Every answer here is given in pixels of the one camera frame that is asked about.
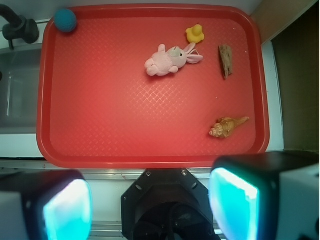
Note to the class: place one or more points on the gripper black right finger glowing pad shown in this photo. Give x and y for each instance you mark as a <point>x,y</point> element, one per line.
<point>267,196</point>

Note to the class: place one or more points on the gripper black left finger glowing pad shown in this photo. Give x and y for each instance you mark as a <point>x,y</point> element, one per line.
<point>48,205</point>

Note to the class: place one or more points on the tan spiral seashell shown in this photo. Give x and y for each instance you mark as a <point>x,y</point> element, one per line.
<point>224,127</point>

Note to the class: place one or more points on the red plastic tray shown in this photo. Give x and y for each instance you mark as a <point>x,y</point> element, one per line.
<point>98,108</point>

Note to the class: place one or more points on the stainless steel sink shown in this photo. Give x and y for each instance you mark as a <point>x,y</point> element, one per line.
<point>19,85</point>

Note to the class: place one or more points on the brown wood piece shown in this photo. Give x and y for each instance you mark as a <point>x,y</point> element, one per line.
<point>226,60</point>

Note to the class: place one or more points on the pink plush bunny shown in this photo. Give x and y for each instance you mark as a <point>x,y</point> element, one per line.
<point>164,62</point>

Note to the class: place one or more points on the yellow rubber duck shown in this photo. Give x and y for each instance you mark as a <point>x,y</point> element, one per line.
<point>195,34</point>

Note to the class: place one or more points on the black sink faucet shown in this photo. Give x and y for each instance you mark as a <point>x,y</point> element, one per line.
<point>18,27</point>

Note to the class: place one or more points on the blue ball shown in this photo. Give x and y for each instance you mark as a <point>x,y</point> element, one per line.
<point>65,20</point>

